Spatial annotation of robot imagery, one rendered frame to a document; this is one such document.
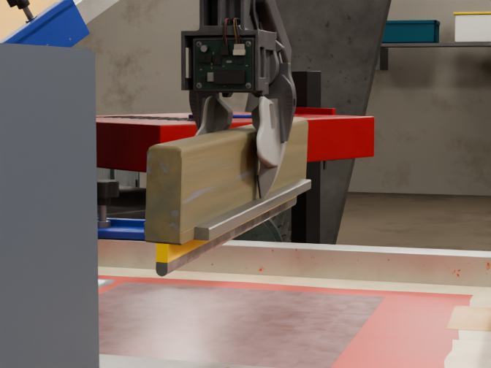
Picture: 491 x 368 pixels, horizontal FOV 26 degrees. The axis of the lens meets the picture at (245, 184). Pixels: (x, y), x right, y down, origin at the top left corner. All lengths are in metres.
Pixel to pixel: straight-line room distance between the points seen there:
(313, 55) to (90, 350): 4.35
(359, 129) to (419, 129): 8.72
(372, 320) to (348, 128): 1.28
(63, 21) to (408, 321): 0.88
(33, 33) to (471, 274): 0.80
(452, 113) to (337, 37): 6.36
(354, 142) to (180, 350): 1.43
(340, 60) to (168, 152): 3.92
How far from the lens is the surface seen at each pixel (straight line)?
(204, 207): 0.85
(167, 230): 0.81
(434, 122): 11.02
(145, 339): 0.97
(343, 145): 2.28
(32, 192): 0.33
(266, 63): 0.96
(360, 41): 4.70
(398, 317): 1.06
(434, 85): 11.01
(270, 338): 0.97
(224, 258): 1.28
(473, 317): 1.07
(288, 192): 1.06
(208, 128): 0.97
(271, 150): 0.97
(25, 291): 0.33
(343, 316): 1.06
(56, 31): 1.71
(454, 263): 1.23
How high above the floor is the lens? 1.19
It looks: 6 degrees down
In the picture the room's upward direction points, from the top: straight up
